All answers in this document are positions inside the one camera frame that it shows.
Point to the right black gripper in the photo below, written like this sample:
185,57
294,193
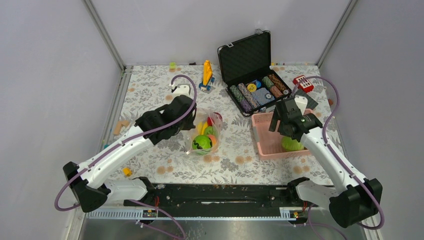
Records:
275,119

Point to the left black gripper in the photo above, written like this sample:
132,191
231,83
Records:
190,124

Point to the pink plastic basket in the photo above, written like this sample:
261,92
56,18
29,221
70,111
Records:
269,144

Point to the green toy cabbage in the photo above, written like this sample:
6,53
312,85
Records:
291,145

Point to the yellow toy bananas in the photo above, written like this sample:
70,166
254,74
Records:
200,127

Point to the red toy pomegranate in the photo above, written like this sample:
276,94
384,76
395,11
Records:
214,119

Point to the green toy watermelon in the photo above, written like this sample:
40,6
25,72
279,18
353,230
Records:
202,145

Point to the clear pink zip bag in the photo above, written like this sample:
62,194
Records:
201,116

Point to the black poker chip case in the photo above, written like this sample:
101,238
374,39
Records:
245,66

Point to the green toy custard apple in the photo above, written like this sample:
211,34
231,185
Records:
211,130

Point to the toy peach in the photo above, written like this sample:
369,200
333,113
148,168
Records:
213,139

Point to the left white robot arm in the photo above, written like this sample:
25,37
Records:
89,181

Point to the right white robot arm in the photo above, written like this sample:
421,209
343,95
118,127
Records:
354,198

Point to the grey building baseplate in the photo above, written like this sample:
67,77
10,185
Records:
311,103

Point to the yellow toy crane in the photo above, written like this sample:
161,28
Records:
207,78

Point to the red window block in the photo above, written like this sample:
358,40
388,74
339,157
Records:
304,85

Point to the yellow small block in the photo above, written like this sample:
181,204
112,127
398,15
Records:
127,172

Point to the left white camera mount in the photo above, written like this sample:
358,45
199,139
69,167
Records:
181,89

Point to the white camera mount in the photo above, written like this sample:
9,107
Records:
301,103
181,89

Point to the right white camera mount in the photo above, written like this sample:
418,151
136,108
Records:
301,103

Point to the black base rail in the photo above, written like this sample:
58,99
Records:
221,200

